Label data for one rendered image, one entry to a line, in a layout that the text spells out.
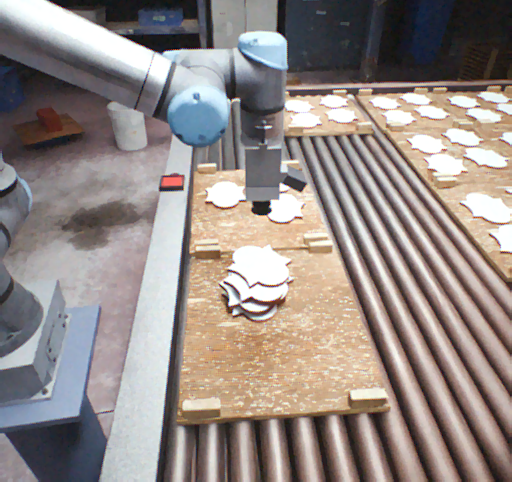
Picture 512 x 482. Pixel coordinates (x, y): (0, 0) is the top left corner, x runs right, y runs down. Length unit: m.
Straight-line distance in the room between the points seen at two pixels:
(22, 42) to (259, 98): 0.32
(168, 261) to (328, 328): 0.42
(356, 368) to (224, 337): 0.25
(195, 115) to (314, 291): 0.51
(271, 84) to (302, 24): 5.09
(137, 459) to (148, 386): 0.12
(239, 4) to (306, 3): 0.84
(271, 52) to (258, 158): 0.17
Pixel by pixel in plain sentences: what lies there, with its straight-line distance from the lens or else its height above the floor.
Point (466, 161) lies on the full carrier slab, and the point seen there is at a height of 0.94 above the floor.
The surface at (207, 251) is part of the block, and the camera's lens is 0.96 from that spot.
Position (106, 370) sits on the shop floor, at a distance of 2.01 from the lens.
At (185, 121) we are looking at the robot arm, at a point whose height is 1.38.
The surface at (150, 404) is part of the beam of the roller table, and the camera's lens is 0.77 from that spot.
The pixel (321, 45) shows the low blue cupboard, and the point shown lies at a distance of 5.87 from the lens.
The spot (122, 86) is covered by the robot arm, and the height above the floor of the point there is 1.42.
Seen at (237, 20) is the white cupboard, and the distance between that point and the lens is 5.53.
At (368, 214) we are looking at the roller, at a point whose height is 0.92.
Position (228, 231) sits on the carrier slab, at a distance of 1.05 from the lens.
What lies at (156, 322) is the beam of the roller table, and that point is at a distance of 0.88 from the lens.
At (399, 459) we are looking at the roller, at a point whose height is 0.91.
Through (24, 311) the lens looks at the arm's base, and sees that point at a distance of 0.83.
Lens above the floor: 1.57
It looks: 36 degrees down
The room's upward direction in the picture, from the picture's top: straight up
